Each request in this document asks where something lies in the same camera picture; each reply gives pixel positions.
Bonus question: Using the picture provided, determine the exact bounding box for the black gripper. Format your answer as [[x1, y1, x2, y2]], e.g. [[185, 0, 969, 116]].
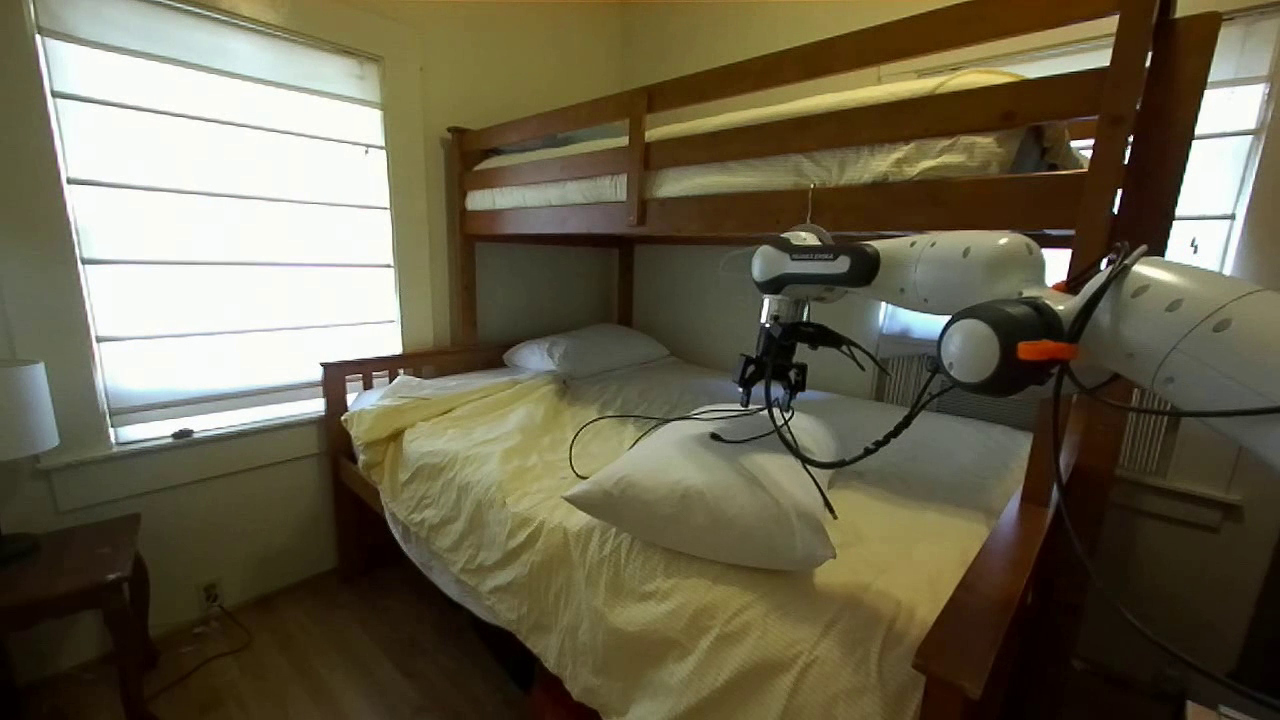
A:
[[736, 315, 814, 414]]

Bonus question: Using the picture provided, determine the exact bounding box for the thin black cable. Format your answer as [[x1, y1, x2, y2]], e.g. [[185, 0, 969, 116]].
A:
[[565, 395, 845, 526]]

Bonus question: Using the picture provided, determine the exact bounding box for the large white pillow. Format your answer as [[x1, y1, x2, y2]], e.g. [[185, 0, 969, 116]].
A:
[[558, 403, 845, 582]]

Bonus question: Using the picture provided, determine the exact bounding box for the small white pillow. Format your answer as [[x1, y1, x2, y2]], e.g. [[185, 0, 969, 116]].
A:
[[501, 322, 675, 386]]

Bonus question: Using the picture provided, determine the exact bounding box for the yellow bed blanket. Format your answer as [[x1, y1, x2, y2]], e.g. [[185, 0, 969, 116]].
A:
[[339, 369, 999, 720]]

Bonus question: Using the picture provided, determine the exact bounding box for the white window blind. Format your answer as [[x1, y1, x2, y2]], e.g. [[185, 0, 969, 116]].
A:
[[26, 0, 408, 447], [1034, 35, 1270, 292]]

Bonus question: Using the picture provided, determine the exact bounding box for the dark wooden nightstand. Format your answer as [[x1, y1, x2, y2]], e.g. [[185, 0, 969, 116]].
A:
[[0, 508, 158, 720]]

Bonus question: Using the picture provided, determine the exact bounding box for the white table lamp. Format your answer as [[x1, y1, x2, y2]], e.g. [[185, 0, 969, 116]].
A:
[[0, 356, 64, 569]]

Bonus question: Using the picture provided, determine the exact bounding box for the wooden bunk bed frame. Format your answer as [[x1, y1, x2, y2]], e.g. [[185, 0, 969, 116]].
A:
[[316, 0, 1222, 720]]

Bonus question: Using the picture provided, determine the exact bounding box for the wall plug with floor cord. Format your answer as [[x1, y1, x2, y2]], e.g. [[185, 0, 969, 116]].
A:
[[141, 577, 256, 707]]

